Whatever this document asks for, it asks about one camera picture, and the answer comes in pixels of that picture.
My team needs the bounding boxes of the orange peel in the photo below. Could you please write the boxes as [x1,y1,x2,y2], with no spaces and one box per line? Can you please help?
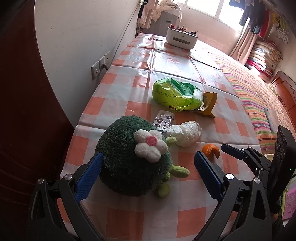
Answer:
[202,144,220,160]

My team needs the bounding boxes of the pink toy board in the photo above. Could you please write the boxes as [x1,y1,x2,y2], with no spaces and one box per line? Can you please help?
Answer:
[282,182,296,220]

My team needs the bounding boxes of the blue white flat case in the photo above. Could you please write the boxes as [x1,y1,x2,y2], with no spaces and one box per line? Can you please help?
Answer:
[264,108,279,133]

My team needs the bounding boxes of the crumpled white tissue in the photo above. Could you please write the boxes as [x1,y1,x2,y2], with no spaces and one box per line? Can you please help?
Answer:
[165,121,202,147]

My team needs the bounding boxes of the yellow snack wrapper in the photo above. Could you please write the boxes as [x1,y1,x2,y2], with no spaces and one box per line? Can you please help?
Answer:
[193,92,218,118]

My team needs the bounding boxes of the striped colourful bedspread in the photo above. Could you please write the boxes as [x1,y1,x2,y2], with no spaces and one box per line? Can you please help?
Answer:
[212,53,295,154]

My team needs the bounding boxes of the green plush toy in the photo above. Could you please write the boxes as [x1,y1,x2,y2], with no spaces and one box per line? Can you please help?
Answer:
[95,115,190,198]

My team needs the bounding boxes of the red wooden headboard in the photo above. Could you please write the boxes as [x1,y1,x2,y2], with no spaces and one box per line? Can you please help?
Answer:
[271,71,296,126]

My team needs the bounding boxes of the empty pill blister pack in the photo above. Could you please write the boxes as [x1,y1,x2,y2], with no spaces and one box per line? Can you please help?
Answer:
[152,110,175,137]

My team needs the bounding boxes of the green plastic bag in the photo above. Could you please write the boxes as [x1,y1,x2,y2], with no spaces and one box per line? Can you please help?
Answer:
[152,77,203,112]

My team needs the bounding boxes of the checkered plastic tablecloth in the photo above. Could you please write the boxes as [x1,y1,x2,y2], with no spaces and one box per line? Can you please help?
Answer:
[56,33,263,241]

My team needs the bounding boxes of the stack of folded quilts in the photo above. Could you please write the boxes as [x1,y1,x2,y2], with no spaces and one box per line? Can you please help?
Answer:
[245,39,282,83]

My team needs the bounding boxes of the pink curtain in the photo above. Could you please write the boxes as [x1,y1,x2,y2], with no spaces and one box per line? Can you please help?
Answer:
[229,28,257,65]

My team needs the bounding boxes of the white storage box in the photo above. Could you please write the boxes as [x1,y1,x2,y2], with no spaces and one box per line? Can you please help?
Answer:
[166,24,198,50]

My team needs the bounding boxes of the hanging clothes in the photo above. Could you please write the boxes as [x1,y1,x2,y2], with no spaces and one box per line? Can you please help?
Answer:
[229,1,276,38]

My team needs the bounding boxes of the grey cabinet with cloth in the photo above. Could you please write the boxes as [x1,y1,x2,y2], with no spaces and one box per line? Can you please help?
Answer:
[143,1,182,37]

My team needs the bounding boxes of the wall power sockets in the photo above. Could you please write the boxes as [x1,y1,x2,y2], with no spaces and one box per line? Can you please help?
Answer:
[91,51,111,80]

